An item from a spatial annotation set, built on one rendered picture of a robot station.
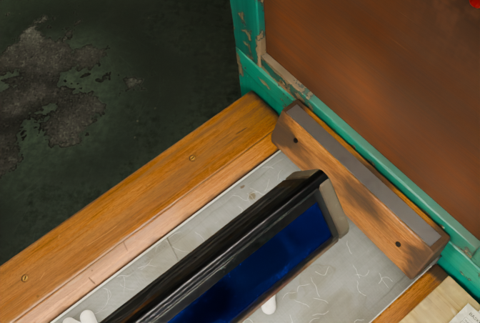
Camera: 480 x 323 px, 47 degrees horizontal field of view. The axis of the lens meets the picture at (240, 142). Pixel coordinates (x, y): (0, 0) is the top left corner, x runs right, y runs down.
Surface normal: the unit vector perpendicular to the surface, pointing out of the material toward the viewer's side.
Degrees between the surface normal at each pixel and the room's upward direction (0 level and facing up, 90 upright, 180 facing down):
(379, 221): 66
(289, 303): 0
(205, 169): 0
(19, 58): 0
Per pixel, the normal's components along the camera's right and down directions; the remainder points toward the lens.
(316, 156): -0.75, 0.32
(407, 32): -0.78, 0.57
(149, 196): -0.07, -0.52
